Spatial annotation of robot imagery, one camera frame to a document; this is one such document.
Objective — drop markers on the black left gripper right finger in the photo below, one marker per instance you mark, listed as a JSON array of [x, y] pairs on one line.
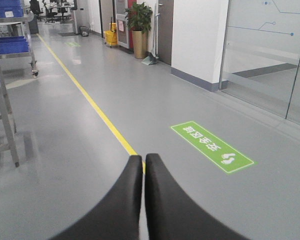
[[171, 214]]

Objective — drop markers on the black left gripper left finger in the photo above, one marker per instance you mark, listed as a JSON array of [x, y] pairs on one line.
[[117, 215]]

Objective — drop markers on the green floor sign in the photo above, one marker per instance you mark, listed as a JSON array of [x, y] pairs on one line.
[[223, 155]]

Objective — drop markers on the broom and dustpan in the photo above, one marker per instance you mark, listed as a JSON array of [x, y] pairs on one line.
[[152, 58]]

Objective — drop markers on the yellow mop bucket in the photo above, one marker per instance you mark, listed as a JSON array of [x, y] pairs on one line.
[[111, 35]]

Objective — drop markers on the small waste basket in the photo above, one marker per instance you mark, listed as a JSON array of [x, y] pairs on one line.
[[84, 31]]

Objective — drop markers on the hallway potted plant gold vase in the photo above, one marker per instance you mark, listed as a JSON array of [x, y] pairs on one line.
[[139, 17]]

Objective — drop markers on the steel cart with blue bins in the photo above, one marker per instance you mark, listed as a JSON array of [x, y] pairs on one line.
[[13, 13]]

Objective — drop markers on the black office chair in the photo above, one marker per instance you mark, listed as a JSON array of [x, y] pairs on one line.
[[35, 8]]

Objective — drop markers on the steel table leg frame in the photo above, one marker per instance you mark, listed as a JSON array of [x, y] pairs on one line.
[[7, 118]]

